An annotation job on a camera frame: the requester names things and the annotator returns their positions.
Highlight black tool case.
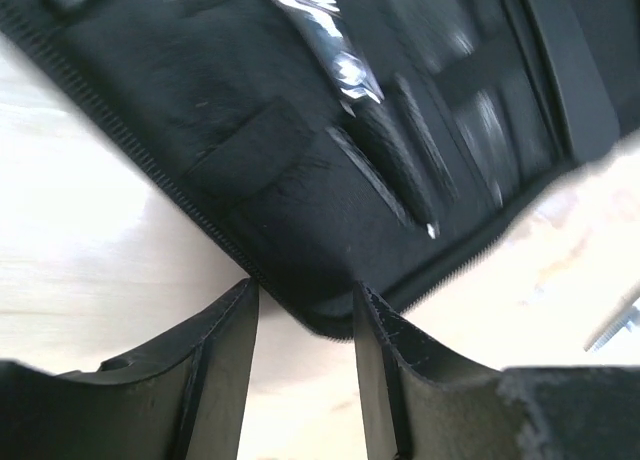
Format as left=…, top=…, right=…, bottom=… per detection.
left=1, top=0, right=639, bottom=339

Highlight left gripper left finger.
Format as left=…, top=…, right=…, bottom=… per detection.
left=1, top=279, right=259, bottom=459

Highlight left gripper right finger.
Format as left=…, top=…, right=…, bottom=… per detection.
left=353, top=284, right=639, bottom=459

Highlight silver scissors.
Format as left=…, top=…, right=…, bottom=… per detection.
left=270, top=0, right=440, bottom=239
left=584, top=286, right=639, bottom=353

